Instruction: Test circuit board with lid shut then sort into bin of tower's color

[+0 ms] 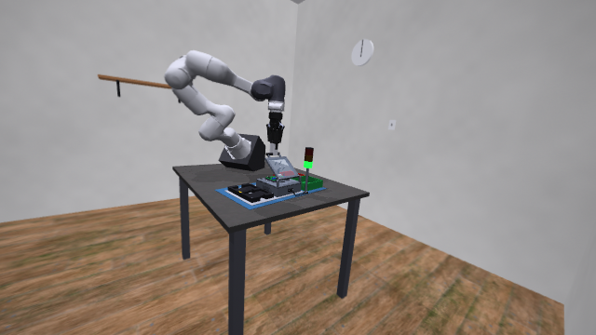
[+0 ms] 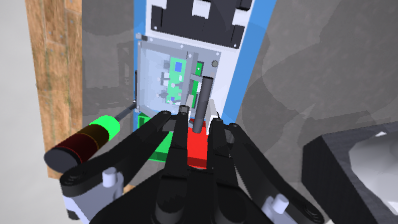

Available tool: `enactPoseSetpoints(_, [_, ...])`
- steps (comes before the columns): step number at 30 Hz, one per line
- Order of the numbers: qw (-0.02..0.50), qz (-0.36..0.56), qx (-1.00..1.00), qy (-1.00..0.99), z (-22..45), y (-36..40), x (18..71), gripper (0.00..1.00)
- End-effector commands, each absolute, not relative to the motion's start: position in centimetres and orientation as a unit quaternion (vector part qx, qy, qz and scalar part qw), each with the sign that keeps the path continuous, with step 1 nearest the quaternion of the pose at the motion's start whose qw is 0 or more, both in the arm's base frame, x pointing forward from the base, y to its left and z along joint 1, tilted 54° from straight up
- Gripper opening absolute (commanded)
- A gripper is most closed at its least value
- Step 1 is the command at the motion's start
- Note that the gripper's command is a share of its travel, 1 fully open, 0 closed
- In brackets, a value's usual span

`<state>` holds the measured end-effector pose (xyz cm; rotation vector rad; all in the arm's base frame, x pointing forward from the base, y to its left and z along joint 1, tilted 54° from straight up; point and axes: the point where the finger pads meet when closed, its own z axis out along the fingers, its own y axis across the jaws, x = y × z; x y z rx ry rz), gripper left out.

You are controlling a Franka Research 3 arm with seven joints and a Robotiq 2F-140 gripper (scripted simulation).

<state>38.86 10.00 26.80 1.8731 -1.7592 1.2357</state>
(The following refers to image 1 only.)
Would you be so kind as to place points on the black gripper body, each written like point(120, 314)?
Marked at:
point(275, 118)

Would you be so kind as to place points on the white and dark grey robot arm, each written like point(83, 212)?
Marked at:
point(179, 76)

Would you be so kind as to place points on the green bin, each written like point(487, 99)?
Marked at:
point(313, 183)

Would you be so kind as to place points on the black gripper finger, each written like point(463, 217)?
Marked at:
point(277, 137)
point(270, 136)

